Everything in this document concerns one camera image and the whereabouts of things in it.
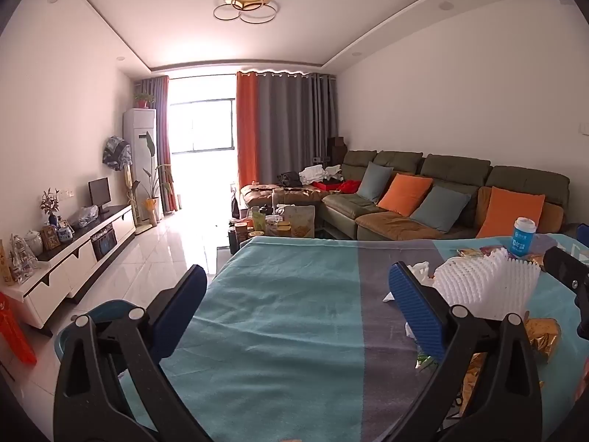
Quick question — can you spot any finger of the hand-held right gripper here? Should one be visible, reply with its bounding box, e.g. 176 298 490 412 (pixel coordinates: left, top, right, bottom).
544 245 589 338

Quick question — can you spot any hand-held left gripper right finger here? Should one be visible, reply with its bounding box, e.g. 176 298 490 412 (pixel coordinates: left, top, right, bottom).
388 262 544 442

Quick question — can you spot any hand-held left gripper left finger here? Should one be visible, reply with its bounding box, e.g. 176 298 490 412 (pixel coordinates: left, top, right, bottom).
53 264 212 442

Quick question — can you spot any blue and white paper cup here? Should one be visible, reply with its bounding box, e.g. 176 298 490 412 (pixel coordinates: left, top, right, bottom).
508 217 537 257

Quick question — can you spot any teal plastic trash bin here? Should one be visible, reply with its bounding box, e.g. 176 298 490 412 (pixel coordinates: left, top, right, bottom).
54 301 152 378

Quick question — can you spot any white ribbed foam packing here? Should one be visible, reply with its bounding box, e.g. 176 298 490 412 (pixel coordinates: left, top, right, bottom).
435 248 542 320

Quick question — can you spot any crumpled white tissue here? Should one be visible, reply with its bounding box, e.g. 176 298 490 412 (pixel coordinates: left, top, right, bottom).
384 262 436 305

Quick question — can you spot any large orange cushion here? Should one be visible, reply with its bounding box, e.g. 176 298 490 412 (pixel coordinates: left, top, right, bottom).
476 186 546 240

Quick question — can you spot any small colourful snack packet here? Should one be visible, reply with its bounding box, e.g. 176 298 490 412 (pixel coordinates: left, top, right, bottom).
455 247 500 259

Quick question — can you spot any large teal cushion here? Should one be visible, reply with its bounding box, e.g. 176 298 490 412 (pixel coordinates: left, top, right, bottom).
411 185 473 234

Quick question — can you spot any teal and grey blanket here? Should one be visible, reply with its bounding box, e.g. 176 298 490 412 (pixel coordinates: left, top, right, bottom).
122 232 589 442

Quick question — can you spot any small orange cushion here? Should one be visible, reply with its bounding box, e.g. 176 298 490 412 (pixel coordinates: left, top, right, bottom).
377 173 434 217

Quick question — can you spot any white and black tv cabinet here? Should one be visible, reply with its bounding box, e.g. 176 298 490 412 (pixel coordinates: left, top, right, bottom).
0 203 138 338

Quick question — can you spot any black coffee table with jars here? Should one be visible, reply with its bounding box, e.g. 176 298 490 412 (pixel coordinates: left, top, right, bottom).
229 203 318 241

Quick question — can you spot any small teal cushion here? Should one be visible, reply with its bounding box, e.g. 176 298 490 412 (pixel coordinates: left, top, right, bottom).
356 162 395 204

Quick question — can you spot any clear plastic bag bundle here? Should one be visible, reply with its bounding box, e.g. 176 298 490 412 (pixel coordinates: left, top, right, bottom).
71 205 100 229

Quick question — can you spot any brown leather ottoman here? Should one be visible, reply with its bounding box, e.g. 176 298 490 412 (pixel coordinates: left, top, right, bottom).
240 183 324 208

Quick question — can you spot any green and brown corner sofa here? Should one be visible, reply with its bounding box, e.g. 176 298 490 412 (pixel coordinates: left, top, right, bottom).
321 150 571 242

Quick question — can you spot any black monitor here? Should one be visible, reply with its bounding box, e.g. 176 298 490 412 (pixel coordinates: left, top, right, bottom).
88 177 112 216

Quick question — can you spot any pile of white clothes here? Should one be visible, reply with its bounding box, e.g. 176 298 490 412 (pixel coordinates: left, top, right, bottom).
299 164 344 186

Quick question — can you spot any white ceramic jar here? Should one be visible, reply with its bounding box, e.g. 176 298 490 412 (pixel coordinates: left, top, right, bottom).
24 230 44 257

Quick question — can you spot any grey and orange narrow curtain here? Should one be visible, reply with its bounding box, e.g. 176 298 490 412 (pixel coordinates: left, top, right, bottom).
137 75 179 213

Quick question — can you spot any red plastic bag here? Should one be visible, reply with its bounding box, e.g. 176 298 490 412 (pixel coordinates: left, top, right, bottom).
0 292 38 366

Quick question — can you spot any plastic wrapped ornament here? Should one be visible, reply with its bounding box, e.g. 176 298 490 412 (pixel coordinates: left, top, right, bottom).
8 235 38 285

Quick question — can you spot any branch plant in blue vase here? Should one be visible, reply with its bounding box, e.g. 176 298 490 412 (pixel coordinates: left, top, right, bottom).
40 188 61 227

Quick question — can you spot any white standing air conditioner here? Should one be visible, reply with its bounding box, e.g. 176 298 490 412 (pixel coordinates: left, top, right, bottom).
123 108 158 227

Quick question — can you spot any covered standing fan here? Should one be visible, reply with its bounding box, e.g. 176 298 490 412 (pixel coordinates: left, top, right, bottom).
102 136 135 204

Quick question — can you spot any dark brown box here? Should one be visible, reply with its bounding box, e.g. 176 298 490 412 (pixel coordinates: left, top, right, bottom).
327 136 347 167

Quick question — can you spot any bamboo brush holder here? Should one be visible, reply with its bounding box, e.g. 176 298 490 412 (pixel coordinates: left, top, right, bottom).
0 239 11 287

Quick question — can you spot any window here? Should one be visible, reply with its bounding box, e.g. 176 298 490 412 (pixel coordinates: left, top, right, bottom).
169 98 237 154

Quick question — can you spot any orange and grey wide curtain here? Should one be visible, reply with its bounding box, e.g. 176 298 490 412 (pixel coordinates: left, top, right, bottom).
236 70 340 190

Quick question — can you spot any wooden picture frame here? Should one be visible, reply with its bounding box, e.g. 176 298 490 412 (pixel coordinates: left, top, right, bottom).
40 225 62 250

